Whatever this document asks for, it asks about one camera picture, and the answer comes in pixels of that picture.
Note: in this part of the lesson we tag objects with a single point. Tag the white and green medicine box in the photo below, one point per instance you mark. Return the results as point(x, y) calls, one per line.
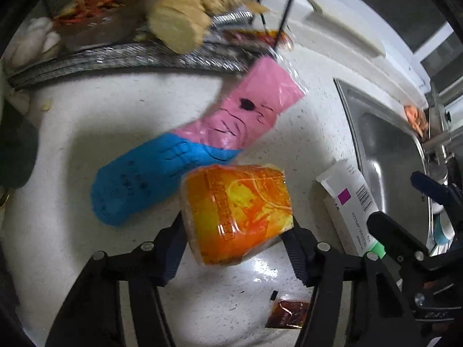
point(347, 202)

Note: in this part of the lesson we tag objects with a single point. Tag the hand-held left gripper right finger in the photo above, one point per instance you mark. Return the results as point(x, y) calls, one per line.
point(296, 256)

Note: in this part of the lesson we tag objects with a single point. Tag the stainless steel sink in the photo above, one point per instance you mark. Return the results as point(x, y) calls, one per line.
point(383, 141)

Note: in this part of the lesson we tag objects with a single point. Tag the small black scrap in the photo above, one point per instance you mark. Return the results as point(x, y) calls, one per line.
point(274, 295)

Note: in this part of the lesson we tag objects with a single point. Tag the metal faucet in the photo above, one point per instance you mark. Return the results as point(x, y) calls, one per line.
point(439, 133)

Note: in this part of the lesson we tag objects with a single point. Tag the blue and white pot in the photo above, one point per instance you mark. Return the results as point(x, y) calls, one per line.
point(442, 229)

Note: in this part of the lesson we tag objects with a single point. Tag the dark green mug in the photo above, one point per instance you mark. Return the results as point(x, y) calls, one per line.
point(14, 151)

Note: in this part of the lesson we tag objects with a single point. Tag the silver foil packet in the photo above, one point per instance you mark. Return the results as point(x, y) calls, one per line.
point(233, 18)

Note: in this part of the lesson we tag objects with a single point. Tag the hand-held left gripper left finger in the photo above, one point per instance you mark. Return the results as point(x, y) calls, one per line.
point(173, 253)

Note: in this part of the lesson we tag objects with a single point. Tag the garlic bulbs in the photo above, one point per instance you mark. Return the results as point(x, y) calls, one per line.
point(32, 41)

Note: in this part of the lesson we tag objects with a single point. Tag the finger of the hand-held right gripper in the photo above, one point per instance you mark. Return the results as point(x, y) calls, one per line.
point(390, 229)
point(434, 188)

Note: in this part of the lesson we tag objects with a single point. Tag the dark red sauce sachet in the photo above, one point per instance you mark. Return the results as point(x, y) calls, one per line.
point(289, 312)

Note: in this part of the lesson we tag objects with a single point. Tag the red seasoning packet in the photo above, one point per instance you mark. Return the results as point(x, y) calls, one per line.
point(260, 38)

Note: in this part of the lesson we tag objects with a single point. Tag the pink and blue package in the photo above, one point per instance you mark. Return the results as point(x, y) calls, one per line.
point(246, 115)

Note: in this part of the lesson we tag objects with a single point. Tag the ginger root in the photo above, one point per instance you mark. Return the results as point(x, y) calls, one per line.
point(177, 21)

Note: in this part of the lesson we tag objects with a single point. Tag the orange food package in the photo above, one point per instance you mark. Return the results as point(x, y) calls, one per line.
point(235, 209)

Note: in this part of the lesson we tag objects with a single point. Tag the bag of dried chilies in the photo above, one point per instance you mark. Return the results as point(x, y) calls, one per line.
point(94, 11)

